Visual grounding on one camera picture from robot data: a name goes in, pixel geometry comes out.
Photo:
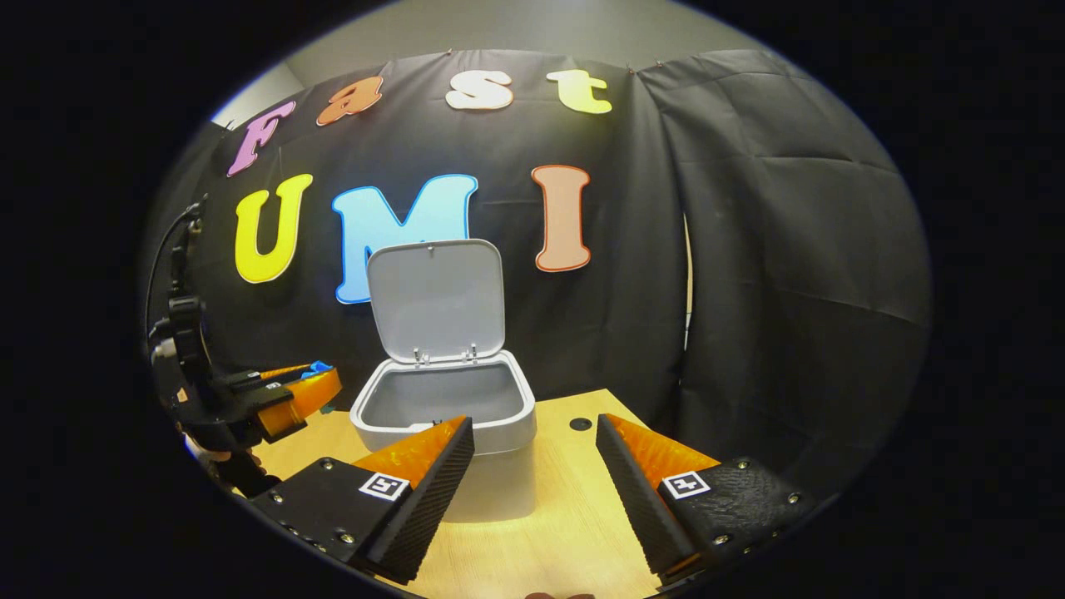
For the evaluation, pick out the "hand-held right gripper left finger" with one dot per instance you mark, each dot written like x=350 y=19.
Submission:
x=433 y=507

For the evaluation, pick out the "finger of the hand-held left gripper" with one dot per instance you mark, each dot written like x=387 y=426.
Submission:
x=308 y=399
x=279 y=372

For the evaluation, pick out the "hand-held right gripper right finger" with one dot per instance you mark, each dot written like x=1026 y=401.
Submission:
x=636 y=507

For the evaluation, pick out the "blue paper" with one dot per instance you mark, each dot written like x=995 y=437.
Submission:
x=319 y=368

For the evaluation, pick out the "white desktop garbage bin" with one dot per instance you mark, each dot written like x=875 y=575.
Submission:
x=433 y=299

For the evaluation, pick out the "wooden desktop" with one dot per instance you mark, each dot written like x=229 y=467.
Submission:
x=566 y=499

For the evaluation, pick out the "black backdrop cloth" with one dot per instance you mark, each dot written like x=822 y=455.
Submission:
x=749 y=291

